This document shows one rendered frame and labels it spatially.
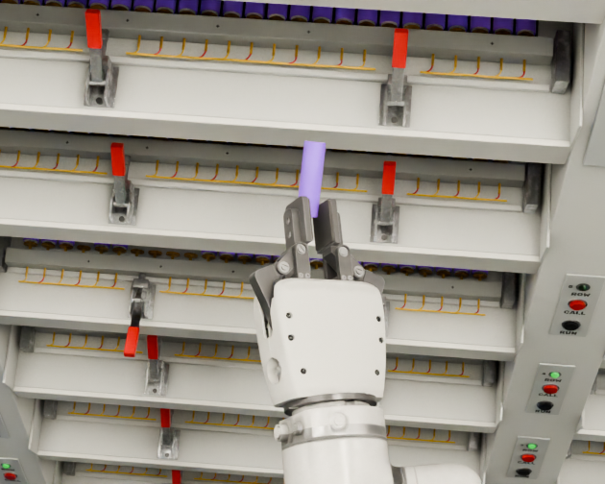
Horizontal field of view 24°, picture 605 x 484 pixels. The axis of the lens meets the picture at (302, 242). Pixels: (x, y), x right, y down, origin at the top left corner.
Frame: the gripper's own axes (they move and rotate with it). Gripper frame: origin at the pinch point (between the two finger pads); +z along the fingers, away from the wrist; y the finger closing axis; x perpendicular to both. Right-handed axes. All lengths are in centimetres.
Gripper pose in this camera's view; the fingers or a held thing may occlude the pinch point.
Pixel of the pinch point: (312, 225)
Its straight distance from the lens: 116.5
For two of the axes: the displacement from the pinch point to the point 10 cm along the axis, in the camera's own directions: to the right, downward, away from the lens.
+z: -0.9, -9.5, 2.9
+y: 8.8, 0.6, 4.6
